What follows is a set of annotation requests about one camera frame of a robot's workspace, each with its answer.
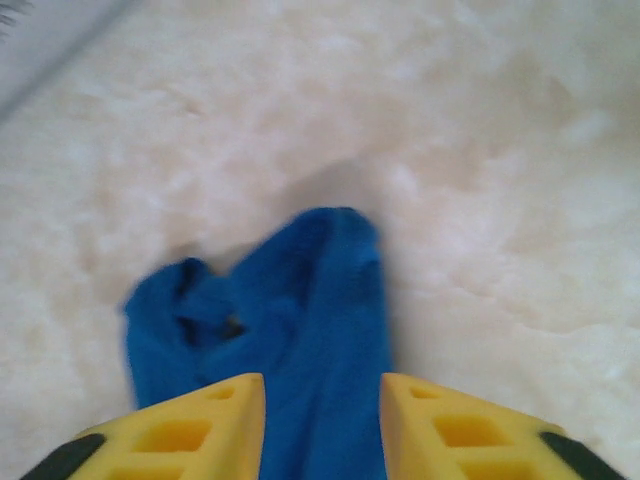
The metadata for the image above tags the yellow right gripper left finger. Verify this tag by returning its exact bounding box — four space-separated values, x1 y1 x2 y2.
19 372 265 480

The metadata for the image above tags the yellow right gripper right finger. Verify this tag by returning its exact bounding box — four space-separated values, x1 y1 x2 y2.
380 372 626 480

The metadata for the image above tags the blue t-shirt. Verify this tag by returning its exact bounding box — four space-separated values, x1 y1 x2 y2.
119 205 396 480

